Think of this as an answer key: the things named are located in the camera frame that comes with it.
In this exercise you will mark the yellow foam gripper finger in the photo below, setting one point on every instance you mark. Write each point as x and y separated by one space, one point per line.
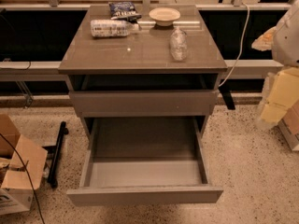
264 41

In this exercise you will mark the clear plastic water bottle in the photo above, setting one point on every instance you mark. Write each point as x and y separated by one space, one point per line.
178 44

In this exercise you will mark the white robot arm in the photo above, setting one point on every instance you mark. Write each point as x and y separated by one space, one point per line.
280 90

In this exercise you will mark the grey drawer cabinet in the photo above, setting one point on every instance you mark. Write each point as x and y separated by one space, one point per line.
142 60

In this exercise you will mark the white labelled plastic bottle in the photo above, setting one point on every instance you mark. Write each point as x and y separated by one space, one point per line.
112 28

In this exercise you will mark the open bottom drawer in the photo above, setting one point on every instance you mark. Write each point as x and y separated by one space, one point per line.
144 161

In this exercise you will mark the closed middle drawer front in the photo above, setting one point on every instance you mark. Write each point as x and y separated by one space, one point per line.
143 103

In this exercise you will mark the black table leg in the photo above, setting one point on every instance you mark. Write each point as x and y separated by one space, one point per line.
227 97

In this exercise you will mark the cardboard box right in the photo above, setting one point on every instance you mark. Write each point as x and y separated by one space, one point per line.
289 127

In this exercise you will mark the cream ceramic bowl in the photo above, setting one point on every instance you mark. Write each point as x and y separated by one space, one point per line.
164 16

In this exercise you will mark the blue chip bag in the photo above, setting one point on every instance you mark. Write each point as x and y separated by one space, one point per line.
124 11

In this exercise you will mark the black metal stand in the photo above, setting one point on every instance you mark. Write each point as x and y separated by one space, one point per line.
54 152

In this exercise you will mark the open cardboard box left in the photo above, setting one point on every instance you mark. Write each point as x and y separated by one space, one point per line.
22 164

